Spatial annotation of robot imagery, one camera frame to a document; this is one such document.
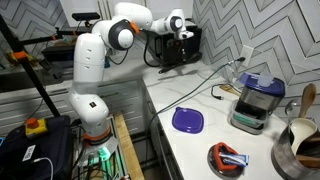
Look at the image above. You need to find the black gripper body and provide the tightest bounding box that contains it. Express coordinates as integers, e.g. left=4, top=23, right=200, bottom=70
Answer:
left=178, top=31, right=194, bottom=40

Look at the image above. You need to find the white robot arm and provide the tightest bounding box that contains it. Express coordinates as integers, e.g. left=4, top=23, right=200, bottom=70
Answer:
left=68, top=2, right=193, bottom=146

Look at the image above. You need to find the silver ladle in tin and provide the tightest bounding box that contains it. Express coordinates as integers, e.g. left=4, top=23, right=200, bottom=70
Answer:
left=285, top=99, right=297, bottom=120

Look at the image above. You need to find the round tin with orange cutter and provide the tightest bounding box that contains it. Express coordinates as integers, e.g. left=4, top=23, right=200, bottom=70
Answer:
left=207, top=142, right=249, bottom=180

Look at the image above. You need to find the wooden spoon in tin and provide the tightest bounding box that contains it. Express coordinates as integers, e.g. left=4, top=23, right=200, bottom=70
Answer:
left=298, top=83, right=316, bottom=118

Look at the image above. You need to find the white spoon in tin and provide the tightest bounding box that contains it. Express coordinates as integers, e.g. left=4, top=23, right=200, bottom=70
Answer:
left=289, top=118, right=317, bottom=155

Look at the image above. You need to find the silver utensil tin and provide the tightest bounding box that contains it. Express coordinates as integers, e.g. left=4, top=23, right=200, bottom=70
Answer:
left=271, top=128, right=320, bottom=180

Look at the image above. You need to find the black microwave oven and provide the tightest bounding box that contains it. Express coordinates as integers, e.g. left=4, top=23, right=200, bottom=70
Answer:
left=148, top=25, right=202, bottom=67

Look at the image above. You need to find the wooden spoon on counter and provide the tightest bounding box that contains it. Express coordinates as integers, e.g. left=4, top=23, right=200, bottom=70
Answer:
left=219, top=85, right=240, bottom=97

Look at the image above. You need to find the purple plastic lid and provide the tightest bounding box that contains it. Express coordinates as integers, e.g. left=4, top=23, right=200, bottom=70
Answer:
left=172, top=107, right=204, bottom=134

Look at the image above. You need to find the black and silver coffee maker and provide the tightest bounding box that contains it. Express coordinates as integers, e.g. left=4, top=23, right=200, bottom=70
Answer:
left=230, top=72, right=285, bottom=135

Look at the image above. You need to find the wooden plank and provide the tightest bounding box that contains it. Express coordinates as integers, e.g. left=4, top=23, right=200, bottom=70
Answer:
left=114, top=112, right=145, bottom=180

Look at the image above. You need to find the black tripod stand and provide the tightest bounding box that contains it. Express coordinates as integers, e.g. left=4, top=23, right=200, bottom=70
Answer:
left=0, top=15, right=81, bottom=117

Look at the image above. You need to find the yellow emergency stop box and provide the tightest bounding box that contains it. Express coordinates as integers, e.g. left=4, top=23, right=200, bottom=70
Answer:
left=25, top=118, right=48, bottom=139

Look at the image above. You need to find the black bag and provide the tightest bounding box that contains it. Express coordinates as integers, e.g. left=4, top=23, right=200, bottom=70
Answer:
left=0, top=115, right=73, bottom=180

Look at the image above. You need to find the black power cable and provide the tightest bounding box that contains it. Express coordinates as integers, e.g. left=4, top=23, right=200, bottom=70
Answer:
left=143, top=56, right=247, bottom=168

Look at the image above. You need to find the white wall outlet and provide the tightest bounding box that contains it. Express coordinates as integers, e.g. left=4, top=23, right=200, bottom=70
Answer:
left=240, top=45, right=254, bottom=67

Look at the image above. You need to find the black camera on stand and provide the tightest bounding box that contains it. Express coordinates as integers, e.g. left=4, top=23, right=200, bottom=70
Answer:
left=72, top=12, right=100, bottom=21

